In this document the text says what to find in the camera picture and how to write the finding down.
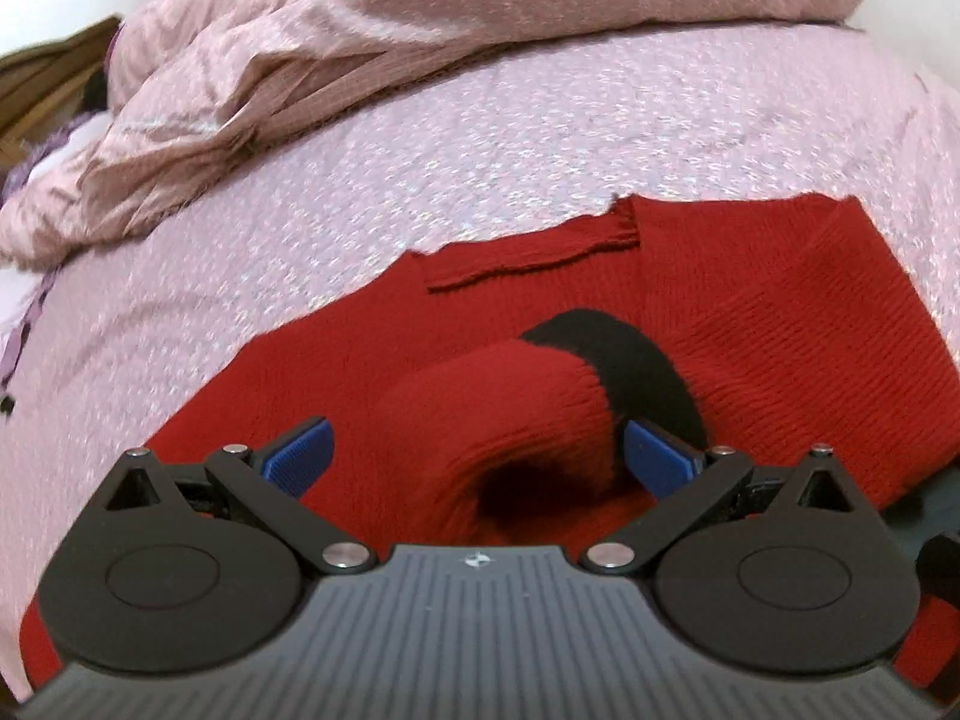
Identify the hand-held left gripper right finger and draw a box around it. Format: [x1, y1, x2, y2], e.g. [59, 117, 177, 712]
[581, 418, 853, 575]

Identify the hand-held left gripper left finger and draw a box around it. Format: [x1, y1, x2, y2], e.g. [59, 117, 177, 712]
[103, 415, 376, 575]

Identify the red knit sweater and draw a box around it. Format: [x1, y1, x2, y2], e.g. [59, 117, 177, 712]
[19, 193, 960, 700]

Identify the pink floral bed sheet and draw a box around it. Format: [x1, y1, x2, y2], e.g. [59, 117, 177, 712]
[0, 19, 960, 685]

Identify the pink quilt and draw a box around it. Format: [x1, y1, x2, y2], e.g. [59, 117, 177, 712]
[0, 0, 871, 268]

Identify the brown wooden furniture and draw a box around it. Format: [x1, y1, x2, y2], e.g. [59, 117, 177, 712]
[0, 15, 125, 166]

